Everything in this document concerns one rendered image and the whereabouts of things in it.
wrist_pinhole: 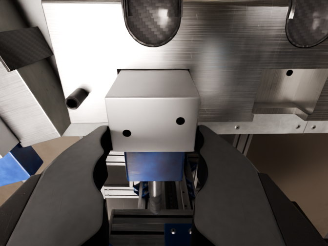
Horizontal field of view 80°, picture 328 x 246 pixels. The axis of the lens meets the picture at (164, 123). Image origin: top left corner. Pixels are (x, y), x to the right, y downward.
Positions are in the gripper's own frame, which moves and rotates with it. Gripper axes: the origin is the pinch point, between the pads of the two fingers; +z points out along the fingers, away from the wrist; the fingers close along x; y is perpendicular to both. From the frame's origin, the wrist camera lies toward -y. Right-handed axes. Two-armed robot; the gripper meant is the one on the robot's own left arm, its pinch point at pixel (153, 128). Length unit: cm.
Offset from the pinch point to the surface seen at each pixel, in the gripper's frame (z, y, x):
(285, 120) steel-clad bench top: 13.4, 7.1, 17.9
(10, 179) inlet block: 5.7, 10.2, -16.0
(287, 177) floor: 93, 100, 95
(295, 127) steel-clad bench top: 13.5, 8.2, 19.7
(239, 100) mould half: 4.3, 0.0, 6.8
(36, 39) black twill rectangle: 11.7, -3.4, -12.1
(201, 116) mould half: 4.2, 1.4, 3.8
